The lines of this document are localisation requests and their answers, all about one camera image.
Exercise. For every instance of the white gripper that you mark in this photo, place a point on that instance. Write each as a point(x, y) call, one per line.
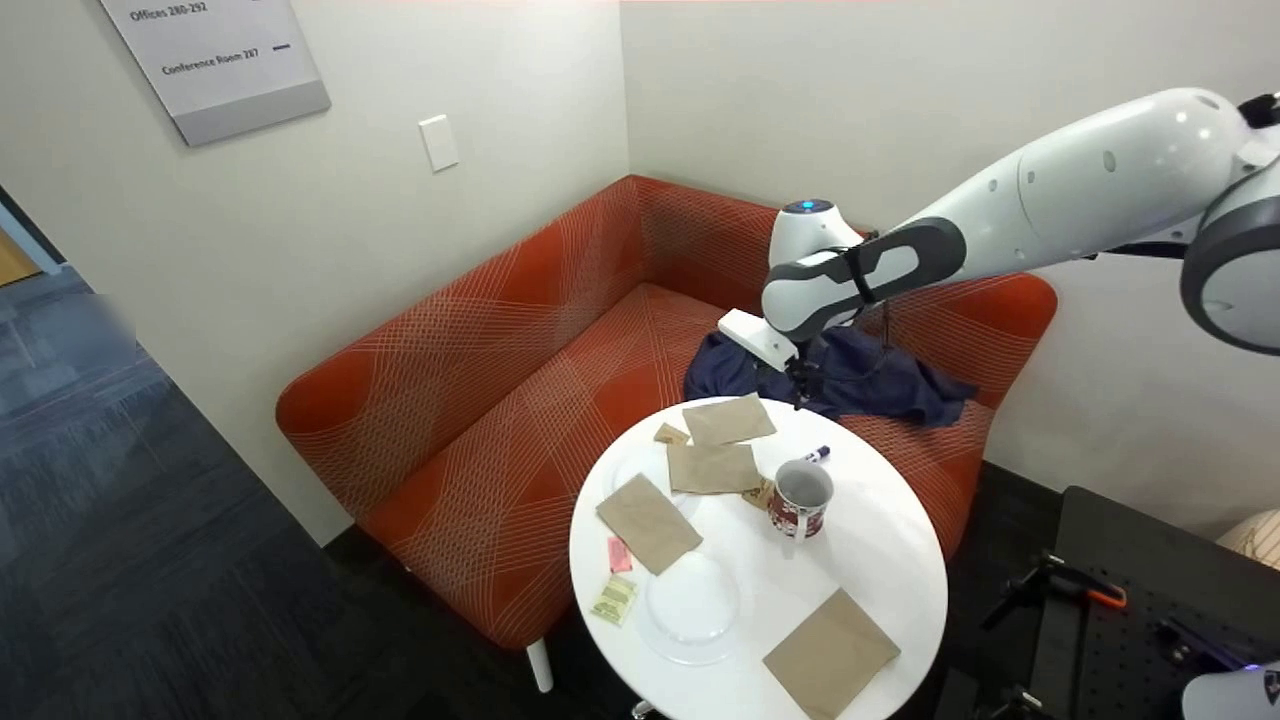
point(758, 339)

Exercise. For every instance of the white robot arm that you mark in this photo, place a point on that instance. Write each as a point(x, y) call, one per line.
point(1176, 164)

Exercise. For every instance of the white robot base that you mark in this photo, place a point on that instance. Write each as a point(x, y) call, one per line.
point(1250, 695)

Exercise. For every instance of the brown napkin right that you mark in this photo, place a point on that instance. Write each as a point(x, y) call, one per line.
point(730, 421)

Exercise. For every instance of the brown napkin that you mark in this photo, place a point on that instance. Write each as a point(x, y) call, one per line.
point(830, 657)
point(730, 421)
point(649, 526)
point(714, 468)

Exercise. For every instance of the dark blue cloth on sofa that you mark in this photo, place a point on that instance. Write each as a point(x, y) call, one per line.
point(842, 372)

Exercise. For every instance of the small tan packet right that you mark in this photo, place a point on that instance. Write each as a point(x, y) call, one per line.
point(670, 435)

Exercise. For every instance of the brown napkin middle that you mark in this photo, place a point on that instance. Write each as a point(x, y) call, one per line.
point(714, 468)

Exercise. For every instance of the small tan packet near mug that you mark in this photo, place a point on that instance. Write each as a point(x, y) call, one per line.
point(763, 499)

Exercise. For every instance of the red ceramic mug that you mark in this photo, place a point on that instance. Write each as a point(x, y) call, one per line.
point(800, 499)

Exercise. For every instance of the brown napkin at back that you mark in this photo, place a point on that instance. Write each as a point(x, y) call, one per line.
point(649, 526)

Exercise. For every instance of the round white table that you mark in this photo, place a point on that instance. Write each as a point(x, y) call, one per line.
point(694, 641)

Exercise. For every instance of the brown napkin far left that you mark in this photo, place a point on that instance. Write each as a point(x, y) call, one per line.
point(830, 657)

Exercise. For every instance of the orange sofa near table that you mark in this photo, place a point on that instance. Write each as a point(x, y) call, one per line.
point(462, 430)

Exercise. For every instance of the black cart with clamps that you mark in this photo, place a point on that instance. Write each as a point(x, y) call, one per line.
point(1097, 610)

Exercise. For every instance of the grey wall sign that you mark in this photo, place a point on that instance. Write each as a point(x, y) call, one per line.
point(221, 64)

